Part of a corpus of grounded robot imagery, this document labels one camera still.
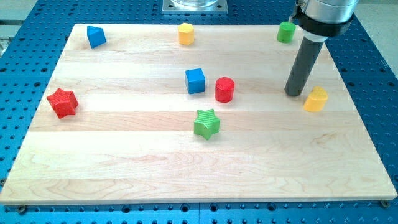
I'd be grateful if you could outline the blue triangular prism block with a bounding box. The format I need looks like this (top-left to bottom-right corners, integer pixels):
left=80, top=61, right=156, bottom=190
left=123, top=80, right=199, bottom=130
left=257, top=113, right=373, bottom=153
left=86, top=26, right=106, bottom=49

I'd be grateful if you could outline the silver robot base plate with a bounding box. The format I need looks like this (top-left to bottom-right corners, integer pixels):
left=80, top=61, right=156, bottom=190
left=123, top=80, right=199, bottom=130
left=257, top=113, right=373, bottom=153
left=162, top=0, right=228, bottom=14

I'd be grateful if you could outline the green cylinder block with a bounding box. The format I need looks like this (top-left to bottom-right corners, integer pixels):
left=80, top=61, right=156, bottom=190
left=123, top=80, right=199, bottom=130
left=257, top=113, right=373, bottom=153
left=277, top=21, right=296, bottom=44

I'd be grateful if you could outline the yellow heart block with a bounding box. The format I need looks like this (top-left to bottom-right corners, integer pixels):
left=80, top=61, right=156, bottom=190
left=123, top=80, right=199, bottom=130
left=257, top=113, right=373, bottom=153
left=303, top=86, right=328, bottom=112

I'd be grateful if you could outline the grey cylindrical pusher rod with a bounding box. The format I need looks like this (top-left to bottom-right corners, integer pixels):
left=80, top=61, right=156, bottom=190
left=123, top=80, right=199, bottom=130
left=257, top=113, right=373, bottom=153
left=284, top=37, right=323, bottom=96

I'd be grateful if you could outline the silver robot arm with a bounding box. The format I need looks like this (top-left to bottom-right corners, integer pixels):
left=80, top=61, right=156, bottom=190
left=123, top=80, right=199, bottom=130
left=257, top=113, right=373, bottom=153
left=289, top=0, right=359, bottom=43

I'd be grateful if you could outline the blue cube block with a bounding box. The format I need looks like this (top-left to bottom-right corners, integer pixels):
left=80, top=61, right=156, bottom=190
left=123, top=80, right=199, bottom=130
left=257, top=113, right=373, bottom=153
left=185, top=68, right=206, bottom=94

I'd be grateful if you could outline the green star block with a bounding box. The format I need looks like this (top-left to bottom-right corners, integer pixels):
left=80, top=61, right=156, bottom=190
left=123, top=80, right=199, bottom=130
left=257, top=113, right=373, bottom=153
left=193, top=109, right=220, bottom=140

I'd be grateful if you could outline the yellow hexagon block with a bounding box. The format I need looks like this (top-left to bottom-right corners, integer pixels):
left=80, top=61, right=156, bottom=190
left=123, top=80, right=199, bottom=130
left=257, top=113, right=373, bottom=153
left=178, top=23, right=195, bottom=45

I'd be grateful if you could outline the red cylinder block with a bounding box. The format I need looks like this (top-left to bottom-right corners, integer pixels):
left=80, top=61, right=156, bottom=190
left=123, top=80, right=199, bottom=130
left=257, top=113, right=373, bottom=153
left=215, top=77, right=235, bottom=103

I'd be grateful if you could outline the red star block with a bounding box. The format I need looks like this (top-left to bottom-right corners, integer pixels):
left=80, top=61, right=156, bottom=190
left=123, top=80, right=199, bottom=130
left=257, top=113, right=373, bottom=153
left=47, top=88, right=78, bottom=119

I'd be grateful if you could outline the wooden board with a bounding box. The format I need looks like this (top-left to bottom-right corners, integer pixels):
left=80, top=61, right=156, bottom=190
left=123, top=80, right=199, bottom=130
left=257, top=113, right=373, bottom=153
left=1, top=24, right=397, bottom=205

